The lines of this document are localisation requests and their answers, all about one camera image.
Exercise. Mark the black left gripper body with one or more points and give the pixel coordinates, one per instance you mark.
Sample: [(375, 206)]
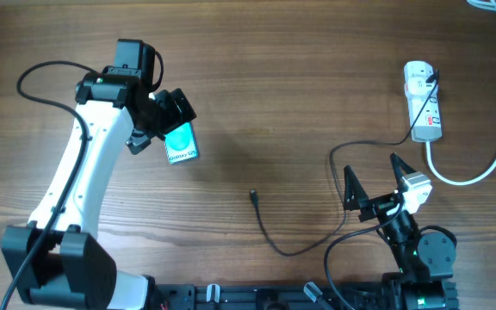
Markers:
[(164, 116)]

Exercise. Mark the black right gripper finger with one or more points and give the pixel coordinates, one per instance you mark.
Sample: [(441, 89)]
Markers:
[(353, 190), (400, 167)]

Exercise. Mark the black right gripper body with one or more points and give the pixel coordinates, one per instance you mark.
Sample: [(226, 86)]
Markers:
[(377, 207)]

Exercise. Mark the smartphone with teal screen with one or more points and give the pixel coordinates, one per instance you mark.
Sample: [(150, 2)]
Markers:
[(180, 144)]

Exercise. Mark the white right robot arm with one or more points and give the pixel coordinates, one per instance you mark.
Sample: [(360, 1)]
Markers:
[(424, 256)]

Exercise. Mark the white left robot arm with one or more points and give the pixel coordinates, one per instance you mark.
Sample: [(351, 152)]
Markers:
[(55, 258)]

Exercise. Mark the white charger plug adapter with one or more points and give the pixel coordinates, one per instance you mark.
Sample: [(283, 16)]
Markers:
[(419, 86)]

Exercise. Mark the white power strip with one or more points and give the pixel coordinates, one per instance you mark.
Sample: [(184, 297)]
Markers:
[(424, 113)]

